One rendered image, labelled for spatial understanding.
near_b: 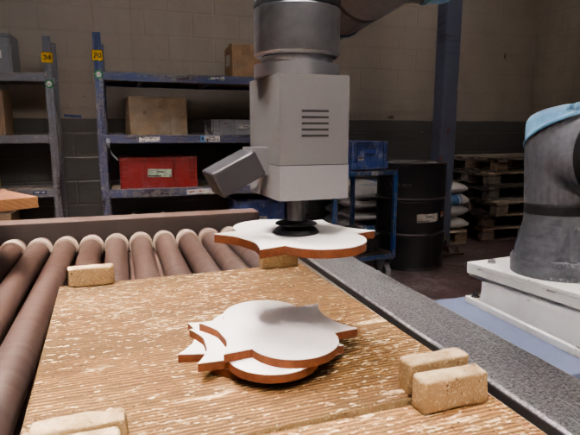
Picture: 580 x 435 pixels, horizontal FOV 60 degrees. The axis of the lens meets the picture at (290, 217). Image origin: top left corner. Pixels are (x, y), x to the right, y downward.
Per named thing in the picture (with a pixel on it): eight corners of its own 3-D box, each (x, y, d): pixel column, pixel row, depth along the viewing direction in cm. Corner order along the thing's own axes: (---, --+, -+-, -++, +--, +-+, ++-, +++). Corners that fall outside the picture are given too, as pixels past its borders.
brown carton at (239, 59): (275, 85, 492) (274, 50, 486) (286, 81, 456) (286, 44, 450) (223, 83, 477) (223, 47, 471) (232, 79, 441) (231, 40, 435)
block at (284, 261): (294, 263, 79) (294, 246, 79) (299, 267, 78) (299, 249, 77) (257, 267, 77) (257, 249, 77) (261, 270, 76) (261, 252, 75)
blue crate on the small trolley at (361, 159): (347, 166, 420) (347, 140, 416) (390, 169, 378) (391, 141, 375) (309, 167, 399) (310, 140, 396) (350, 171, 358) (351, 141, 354)
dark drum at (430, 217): (419, 252, 480) (422, 158, 465) (457, 267, 424) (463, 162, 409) (362, 256, 462) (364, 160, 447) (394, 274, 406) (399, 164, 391)
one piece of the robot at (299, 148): (192, 38, 45) (198, 217, 48) (214, 17, 37) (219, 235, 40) (313, 46, 50) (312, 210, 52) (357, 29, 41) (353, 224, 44)
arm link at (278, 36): (269, -4, 39) (241, 18, 46) (270, 58, 40) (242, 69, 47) (356, 5, 42) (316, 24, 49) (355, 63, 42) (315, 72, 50)
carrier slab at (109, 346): (300, 272, 80) (300, 262, 80) (480, 400, 42) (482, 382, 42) (59, 297, 68) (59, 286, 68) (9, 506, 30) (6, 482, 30)
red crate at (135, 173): (192, 183, 488) (191, 154, 483) (198, 188, 446) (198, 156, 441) (120, 185, 468) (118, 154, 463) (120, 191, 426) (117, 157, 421)
